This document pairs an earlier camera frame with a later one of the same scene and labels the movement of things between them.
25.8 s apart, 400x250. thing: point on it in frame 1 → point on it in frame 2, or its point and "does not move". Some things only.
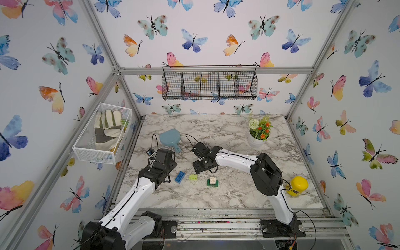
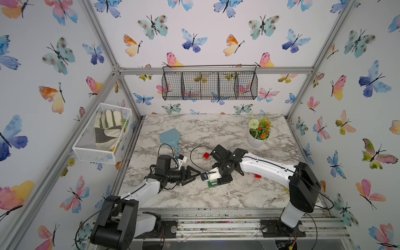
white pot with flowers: (259, 132) does not move
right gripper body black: (199, 165) → (224, 173)
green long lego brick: (216, 185) does not move
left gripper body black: (172, 165) → (179, 177)
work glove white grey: (108, 126) does not move
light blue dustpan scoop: (171, 137) does not move
